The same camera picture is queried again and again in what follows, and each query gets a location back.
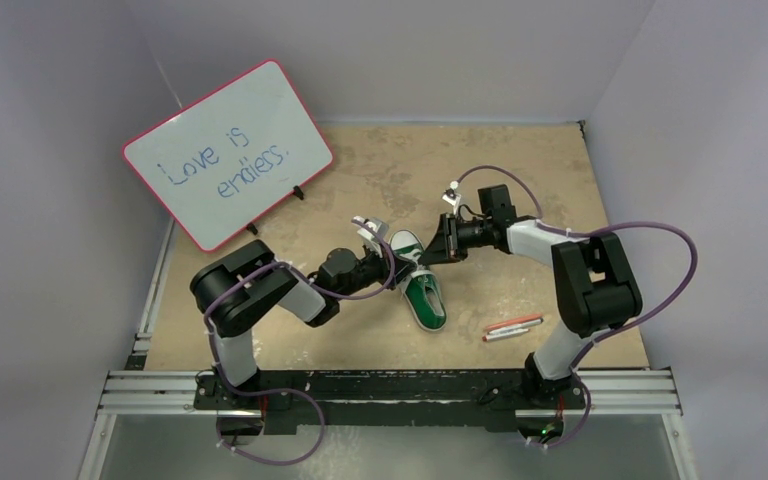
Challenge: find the orange marker pen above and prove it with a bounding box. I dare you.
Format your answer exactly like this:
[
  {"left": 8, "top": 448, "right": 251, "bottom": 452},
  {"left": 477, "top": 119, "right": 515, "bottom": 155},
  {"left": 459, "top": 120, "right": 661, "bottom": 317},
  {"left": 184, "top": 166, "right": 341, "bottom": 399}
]
[{"left": 484, "top": 313, "right": 543, "bottom": 332}]

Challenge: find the black whiteboard easel stand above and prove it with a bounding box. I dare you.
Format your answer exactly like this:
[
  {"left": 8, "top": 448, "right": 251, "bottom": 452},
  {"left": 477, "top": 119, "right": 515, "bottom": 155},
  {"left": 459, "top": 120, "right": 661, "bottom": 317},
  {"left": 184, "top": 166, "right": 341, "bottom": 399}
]
[{"left": 244, "top": 185, "right": 306, "bottom": 237}]

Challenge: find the red white marker pen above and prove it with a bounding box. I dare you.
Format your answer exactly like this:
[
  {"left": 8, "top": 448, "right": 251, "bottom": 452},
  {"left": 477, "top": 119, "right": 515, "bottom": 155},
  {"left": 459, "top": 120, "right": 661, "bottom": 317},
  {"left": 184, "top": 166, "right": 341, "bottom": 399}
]
[{"left": 482, "top": 318, "right": 543, "bottom": 342}]

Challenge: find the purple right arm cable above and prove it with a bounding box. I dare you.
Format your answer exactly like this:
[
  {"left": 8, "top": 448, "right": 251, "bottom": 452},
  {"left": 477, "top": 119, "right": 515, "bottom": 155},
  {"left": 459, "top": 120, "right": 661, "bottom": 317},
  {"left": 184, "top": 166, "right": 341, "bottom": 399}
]
[{"left": 446, "top": 165, "right": 700, "bottom": 452}]

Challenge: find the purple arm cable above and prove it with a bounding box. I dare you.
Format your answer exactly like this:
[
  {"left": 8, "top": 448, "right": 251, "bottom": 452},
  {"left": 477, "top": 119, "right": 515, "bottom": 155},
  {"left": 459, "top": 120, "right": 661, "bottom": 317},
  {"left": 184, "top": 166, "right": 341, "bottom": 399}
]
[
  {"left": 203, "top": 218, "right": 399, "bottom": 467},
  {"left": 446, "top": 165, "right": 700, "bottom": 452}
]

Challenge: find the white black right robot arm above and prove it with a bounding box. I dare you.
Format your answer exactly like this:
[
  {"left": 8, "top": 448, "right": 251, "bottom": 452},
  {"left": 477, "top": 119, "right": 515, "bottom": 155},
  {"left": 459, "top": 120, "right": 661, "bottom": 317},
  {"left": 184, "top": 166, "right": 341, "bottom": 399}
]
[{"left": 419, "top": 185, "right": 643, "bottom": 398}]

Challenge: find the pink framed whiteboard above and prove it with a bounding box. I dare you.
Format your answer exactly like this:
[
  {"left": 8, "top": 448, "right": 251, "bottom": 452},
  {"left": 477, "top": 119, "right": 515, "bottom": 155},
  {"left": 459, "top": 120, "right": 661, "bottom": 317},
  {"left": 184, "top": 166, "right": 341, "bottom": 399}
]
[{"left": 122, "top": 59, "right": 334, "bottom": 252}]

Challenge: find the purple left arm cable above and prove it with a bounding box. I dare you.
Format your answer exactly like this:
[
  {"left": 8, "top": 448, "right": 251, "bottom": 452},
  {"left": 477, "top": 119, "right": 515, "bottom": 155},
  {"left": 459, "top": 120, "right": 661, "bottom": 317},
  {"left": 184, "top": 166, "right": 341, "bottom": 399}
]
[{"left": 203, "top": 218, "right": 399, "bottom": 467}]

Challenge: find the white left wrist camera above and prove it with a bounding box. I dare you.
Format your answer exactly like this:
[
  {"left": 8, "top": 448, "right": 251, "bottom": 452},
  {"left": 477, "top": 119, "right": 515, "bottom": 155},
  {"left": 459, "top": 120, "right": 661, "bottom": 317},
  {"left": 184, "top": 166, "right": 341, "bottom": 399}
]
[{"left": 351, "top": 216, "right": 389, "bottom": 260}]

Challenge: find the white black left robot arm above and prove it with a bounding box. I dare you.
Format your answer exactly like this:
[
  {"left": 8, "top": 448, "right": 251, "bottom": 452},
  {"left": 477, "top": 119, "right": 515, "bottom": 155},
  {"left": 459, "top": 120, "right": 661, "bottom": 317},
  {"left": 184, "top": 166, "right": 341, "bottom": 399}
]
[{"left": 189, "top": 240, "right": 416, "bottom": 396}]

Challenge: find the green canvas sneaker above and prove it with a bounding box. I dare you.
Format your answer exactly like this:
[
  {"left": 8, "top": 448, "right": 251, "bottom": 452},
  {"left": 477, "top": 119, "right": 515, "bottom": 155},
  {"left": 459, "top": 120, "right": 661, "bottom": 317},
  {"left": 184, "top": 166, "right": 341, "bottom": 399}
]
[{"left": 390, "top": 230, "right": 447, "bottom": 332}]

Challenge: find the silver aluminium frame rail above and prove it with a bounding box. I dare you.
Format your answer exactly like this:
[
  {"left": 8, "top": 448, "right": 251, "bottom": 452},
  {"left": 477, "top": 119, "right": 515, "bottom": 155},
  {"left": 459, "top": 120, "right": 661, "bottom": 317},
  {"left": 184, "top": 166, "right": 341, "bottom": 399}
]
[{"left": 78, "top": 369, "right": 699, "bottom": 479}]

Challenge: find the white shoelace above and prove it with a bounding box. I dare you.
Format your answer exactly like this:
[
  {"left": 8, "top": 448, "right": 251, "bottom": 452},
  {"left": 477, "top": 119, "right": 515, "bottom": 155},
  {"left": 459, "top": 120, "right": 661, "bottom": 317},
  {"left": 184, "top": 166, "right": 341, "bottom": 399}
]
[{"left": 393, "top": 243, "right": 431, "bottom": 283}]

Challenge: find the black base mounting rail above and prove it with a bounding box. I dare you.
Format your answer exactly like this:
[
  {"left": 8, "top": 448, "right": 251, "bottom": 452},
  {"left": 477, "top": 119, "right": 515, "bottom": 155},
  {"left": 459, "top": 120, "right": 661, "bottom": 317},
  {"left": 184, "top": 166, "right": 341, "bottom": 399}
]
[{"left": 193, "top": 369, "right": 585, "bottom": 439}]

